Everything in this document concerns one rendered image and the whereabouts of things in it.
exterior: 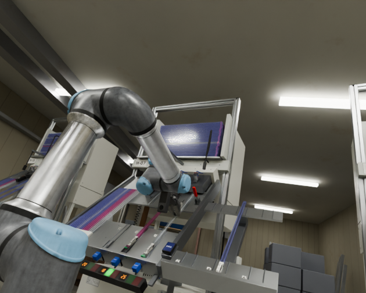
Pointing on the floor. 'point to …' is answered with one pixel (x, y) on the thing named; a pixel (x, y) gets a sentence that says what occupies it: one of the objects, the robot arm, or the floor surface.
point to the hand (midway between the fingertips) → (175, 215)
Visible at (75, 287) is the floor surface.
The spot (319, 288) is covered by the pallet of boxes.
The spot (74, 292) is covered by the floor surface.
